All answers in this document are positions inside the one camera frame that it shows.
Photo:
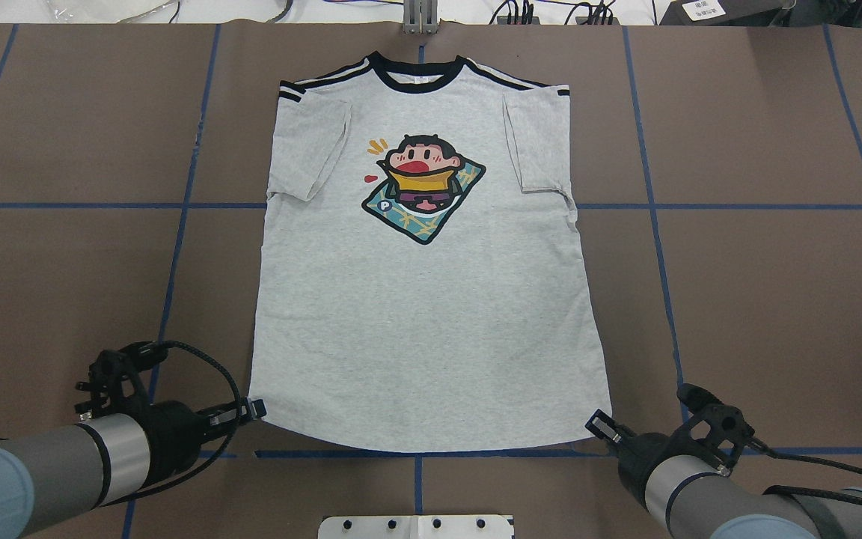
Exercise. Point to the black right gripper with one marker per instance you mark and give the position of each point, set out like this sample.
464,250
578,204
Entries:
639,455

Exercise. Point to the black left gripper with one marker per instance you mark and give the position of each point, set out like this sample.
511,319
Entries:
171,429

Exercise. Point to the grey cartoon print t-shirt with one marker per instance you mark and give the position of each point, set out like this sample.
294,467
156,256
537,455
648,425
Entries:
422,280

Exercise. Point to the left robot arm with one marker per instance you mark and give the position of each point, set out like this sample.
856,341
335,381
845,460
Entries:
58,475

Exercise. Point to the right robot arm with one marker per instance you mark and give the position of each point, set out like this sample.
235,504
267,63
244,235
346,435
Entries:
683,481

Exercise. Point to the grey usb hub right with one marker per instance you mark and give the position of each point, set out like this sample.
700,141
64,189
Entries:
597,14

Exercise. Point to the grey usb hub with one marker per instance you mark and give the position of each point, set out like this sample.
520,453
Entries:
597,14
515,13

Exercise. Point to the grey usb hub left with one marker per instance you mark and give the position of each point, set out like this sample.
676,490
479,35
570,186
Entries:
515,13

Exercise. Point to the black laptop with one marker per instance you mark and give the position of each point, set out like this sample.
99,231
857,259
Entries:
787,14

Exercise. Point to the white paper in plastic sleeve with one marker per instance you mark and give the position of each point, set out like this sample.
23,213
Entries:
105,12

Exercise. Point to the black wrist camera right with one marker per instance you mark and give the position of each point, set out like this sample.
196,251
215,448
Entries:
718,433

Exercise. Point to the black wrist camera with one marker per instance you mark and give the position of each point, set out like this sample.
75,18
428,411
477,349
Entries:
114,381
718,433

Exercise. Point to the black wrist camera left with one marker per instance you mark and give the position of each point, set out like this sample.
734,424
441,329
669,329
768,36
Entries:
114,381

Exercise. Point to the white camera pole base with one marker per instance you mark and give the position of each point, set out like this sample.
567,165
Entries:
418,526

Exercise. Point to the aluminium frame post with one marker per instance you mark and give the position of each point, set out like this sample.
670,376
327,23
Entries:
420,17

